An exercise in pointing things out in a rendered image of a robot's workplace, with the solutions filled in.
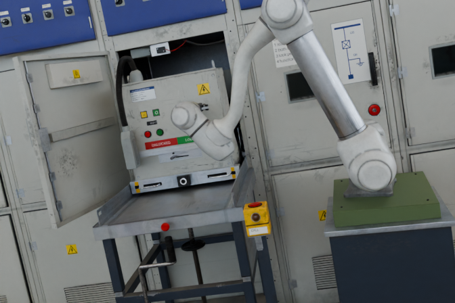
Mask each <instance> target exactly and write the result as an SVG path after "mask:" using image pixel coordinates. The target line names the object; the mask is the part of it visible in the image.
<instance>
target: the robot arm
mask: <svg viewBox="0 0 455 303"><path fill-rule="evenodd" d="M308 3H309V0H263V2H262V5H261V13H262V14H261V15H260V16H259V18H258V19H257V21H256V22H255V24H254V26H253V27H252V28H251V30H250V32H249V33H248V34H247V36H246V38H245V39H244V40H243V42H242V44H241V45H240V47H239V49H238V52H237V54H236V58H235V61H234V70H233V78H232V93H231V101H230V108H229V111H228V113H227V114H226V116H225V117H223V118H222V119H214V120H213V121H210V120H209V119H208V118H207V117H206V116H205V115H204V114H203V113H202V111H203V110H204V111H205V110H207V111H208V110H209V106H208V104H205V103H204V104H202V103H196V102H194V101H183V102H180V103H178V104H177V105H176V106H175V107H174V108H173V109H172V111H171V122H172V123H173V124H174V125H175V126H176V127H177V128H178V129H180V130H181V131H183V132H184V133H186V134H187V135H188V136H189V137H190V138H191V139H192V140H193V141H194V142H195V144H197V146H198V147H199V148H200V149H201V150H202V151H203V152H204V153H206V154H207V155H208V156H210V157H211V158H213V159H214V160H217V161H225V160H227V159H228V158H229V157H230V156H232V155H233V154H234V150H235V149H234V143H233V142H232V138H233V131H234V129H235V127H236V125H237V124H238V123H239V121H240V119H241V116H242V113H243V109H244V102H245V97H246V87H247V82H248V72H249V68H250V64H251V61H252V59H253V57H254V56H255V54H256V53H257V52H258V51H259V50H260V49H262V48H263V47H264V46H266V45H267V44H268V43H270V42H271V41H273V40H274V39H275V38H277V40H278V41H279V42H280V43H281V44H283V45H286V46H287V47H288V49H289V51H290V52H291V54H292V56H293V57H294V59H295V61H296V63H297V65H298V67H299V68H300V70H301V72H302V74H303V76H304V77H305V79H306V81H307V83H308V85H309V86H310V88H311V90H312V91H313V94H314V95H315V97H316V99H317V100H318V102H319V104H320V106H321V107H322V109H323V111H324V113H325V115H326V117H327V118H328V120H329V122H330V123H331V125H332V127H333V129H334V131H335V133H336V134H337V136H338V138H339V139H338V140H337V146H336V149H337V152H338V154H339V156H340V159H341V161H342V163H343V165H344V167H345V169H346V171H347V172H348V176H349V186H348V188H347V190H346V191H345V192H344V193H343V197H346V198H349V197H377V196H383V197H391V196H393V186H394V184H395V183H396V182H397V180H396V178H395V175H396V172H397V165H396V162H395V158H394V157H393V154H392V153H391V151H390V150H389V148H388V145H387V139H386V135H385V132H384V130H383V128H382V127H381V126H380V124H379V123H377V122H376V121H374V120H362V117H361V116H360V114H359V112H358V110H357V108H356V107H355V105H354V103H353V101H352V100H351V98H350V96H349V94H348V92H347V90H346V88H345V87H344V85H343V83H342V82H341V80H340V78H339V76H338V74H337V72H336V70H335V69H334V67H333V65H332V63H331V62H330V60H329V58H328V56H327V55H326V52H325V51H324V49H323V47H322V45H321V44H320V42H319V40H318V38H317V36H316V34H315V32H314V31H313V19H312V17H311V15H310V12H309V10H308V8H307V4H308Z"/></svg>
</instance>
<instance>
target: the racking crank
mask: <svg viewBox="0 0 455 303"><path fill-rule="evenodd" d="M165 245H166V249H167V255H168V258H169V261H168V262H162V263H156V264H147V265H141V266H139V267H138V268H137V269H138V272H139V278H140V281H141V285H142V291H143V295H144V301H145V303H149V301H148V295H147V291H146V286H145V282H144V276H143V273H142V269H150V268H155V267H161V266H170V265H174V264H175V263H176V262H177V259H176V255H175V249H174V245H173V239H172V237H171V236H166V237H165Z"/></svg>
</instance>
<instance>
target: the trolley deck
mask: <svg viewBox="0 0 455 303"><path fill-rule="evenodd" d="M235 180H236V179H230V180H225V181H216V182H211V183H203V184H197V185H189V186H184V187H176V188H170V189H162V190H157V191H149V192H143V193H142V194H141V195H140V196H139V197H138V198H137V199H136V200H135V201H134V202H133V203H132V204H131V205H130V206H128V207H127V208H126V209H125V210H124V211H123V212H122V213H121V214H120V215H118V216H117V217H116V218H115V219H114V220H113V221H112V222H111V223H110V224H109V225H108V226H104V227H98V226H99V222H97V223H96V224H95V225H94V226H92V229H93V234H94V238H95V241H99V240H105V239H114V238H119V237H129V236H134V235H144V234H149V233H159V232H164V231H163V230H162V229H161V225H162V224H163V223H168V224H169V230H168V231H174V230H179V229H188V228H194V227H203V226H209V225H218V224H223V223H232V222H238V221H244V213H243V210H244V205H245V204H249V203H250V200H251V196H252V192H253V187H254V185H255V180H256V177H255V169H254V168H252V169H249V170H248V173H247V176H246V179H245V182H244V185H243V188H242V191H241V194H240V197H239V200H238V203H237V206H236V208H229V209H225V208H226V206H227V204H228V201H229V199H230V196H231V189H232V187H233V184H234V182H235Z"/></svg>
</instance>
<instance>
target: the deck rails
mask: <svg viewBox="0 0 455 303"><path fill-rule="evenodd" d="M248 170H249V168H248V166H247V162H246V156H245V158H244V161H243V163H242V166H241V167H240V170H239V172H238V175H237V177H236V180H235V182H234V184H233V187H232V189H231V196H230V199H229V201H228V203H227V206H226V208H225V209H229V208H236V206H237V203H238V200H239V197H240V194H241V191H242V188H243V185H244V182H245V179H246V176H247V173H248ZM141 194H142V193H135V194H132V192H131V186H130V184H128V186H126V187H125V188H124V189H122V190H121V191H120V192H118V193H117V194H116V195H115V196H114V197H112V198H111V199H110V200H108V201H107V202H106V203H105V204H104V205H103V206H101V207H100V208H98V209H97V210H96V213H97V219H98V222H99V226H98V227H104V226H108V225H109V224H110V223H111V222H112V221H113V220H114V219H115V218H116V217H117V216H118V215H120V214H121V213H122V212H123V211H124V210H125V209H126V208H127V207H128V206H130V205H131V204H132V203H133V202H134V201H135V200H136V199H137V198H138V197H139V196H140V195H141ZM98 212H101V214H100V215H99V214H98Z"/></svg>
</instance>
